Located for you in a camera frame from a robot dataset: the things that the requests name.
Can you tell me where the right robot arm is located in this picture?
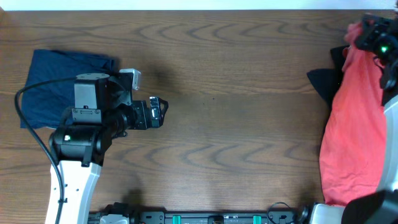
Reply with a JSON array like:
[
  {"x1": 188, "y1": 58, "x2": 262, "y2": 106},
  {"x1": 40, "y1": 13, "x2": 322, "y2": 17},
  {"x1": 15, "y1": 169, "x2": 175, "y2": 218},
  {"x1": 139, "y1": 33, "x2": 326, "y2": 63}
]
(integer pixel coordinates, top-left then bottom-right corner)
[{"x1": 303, "y1": 14, "x2": 397, "y2": 223}]

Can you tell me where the folded navy blue garment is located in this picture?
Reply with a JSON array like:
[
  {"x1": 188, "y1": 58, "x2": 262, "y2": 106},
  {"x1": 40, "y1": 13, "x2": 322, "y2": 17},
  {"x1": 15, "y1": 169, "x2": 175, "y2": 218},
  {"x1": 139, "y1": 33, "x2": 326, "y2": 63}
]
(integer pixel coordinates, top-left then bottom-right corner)
[{"x1": 21, "y1": 49, "x2": 116, "y2": 129}]

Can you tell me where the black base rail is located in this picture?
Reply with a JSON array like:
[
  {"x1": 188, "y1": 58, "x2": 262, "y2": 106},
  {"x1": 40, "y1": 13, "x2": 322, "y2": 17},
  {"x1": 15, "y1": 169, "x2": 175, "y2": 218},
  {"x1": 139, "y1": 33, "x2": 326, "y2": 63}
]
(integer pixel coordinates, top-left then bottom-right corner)
[{"x1": 87, "y1": 202, "x2": 310, "y2": 224}]

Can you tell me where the coral red t-shirt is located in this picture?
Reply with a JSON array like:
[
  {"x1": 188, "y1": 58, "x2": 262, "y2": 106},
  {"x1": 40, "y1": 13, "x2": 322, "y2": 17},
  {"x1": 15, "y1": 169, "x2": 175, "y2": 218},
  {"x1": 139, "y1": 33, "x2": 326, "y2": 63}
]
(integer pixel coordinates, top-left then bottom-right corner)
[{"x1": 319, "y1": 23, "x2": 386, "y2": 206}]

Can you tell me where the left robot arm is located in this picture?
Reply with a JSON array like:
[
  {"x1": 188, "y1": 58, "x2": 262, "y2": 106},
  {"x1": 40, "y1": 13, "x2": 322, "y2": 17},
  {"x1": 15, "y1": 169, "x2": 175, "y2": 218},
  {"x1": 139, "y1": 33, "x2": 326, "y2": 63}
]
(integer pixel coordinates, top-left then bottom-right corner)
[{"x1": 45, "y1": 72, "x2": 169, "y2": 223}]

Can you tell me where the black garment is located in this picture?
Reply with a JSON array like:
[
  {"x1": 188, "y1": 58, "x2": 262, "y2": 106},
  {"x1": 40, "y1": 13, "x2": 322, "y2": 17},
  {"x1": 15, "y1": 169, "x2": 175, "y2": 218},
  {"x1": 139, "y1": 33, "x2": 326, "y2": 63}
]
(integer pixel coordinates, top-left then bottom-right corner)
[{"x1": 307, "y1": 45, "x2": 348, "y2": 109}]

